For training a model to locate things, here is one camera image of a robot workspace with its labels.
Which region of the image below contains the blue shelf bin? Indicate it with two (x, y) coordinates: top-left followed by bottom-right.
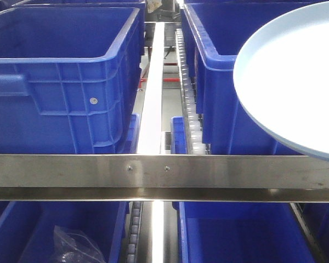
(0, 7), (141, 154)
(184, 1), (320, 155)

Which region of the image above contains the white roller track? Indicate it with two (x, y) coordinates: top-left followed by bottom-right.
(175, 29), (208, 155)

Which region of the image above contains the stainless steel shelf rail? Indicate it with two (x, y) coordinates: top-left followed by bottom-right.
(0, 155), (329, 203)

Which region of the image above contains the blue upper shelf left bin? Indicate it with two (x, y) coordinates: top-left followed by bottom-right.
(0, 7), (141, 154)

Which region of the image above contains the lower roller track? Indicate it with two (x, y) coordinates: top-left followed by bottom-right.
(126, 201), (143, 263)

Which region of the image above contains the blue upper shelf right bin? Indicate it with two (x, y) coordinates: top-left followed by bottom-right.
(184, 1), (320, 155)

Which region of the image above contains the white divider rail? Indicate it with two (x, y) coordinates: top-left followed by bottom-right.
(137, 22), (165, 155)

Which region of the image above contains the light blue plate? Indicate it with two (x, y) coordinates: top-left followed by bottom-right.
(233, 1), (329, 161)

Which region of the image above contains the blue lower left bin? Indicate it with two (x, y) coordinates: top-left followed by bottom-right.
(0, 201), (129, 262)

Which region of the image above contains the blue lower right bin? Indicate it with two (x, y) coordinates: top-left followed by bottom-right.
(173, 202), (315, 262)

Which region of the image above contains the clear plastic bag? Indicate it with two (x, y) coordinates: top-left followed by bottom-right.
(48, 226), (106, 262)

